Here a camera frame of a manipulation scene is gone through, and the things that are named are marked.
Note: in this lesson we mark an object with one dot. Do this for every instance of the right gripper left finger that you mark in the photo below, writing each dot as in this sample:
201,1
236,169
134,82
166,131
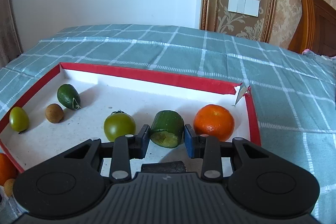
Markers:
125,148

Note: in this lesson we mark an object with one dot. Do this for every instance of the white wall switch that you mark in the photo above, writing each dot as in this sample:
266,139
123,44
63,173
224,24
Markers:
245,7

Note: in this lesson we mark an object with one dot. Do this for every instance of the brown longan fruit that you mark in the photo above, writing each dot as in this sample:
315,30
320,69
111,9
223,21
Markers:
54,113
8,186

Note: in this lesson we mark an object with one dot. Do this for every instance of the small orange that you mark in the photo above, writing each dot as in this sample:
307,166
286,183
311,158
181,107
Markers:
214,120

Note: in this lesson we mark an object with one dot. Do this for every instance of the large orange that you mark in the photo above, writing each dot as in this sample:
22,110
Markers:
7,169

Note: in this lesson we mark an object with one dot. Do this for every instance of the short dark eggplant chunk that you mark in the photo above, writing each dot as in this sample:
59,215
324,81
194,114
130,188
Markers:
164,167

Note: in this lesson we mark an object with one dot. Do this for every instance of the green avocado-like fruit end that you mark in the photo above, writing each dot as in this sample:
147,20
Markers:
68,96

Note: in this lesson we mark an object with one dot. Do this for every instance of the patterned curtain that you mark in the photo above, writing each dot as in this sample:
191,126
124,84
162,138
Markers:
10,42

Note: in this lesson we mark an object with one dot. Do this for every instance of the cut cucumber piece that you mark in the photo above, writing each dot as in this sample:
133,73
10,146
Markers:
167,129

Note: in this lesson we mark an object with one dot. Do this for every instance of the green plaid bedsheet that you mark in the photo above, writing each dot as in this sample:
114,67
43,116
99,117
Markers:
294,94

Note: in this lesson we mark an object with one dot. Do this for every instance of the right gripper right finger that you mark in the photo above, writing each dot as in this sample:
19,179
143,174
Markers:
207,148

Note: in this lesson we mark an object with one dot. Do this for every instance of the wooden headboard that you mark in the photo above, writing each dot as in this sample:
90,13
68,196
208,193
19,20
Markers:
316,29

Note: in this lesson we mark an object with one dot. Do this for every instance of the green tomato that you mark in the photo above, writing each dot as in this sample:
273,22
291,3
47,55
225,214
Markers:
118,123
19,119

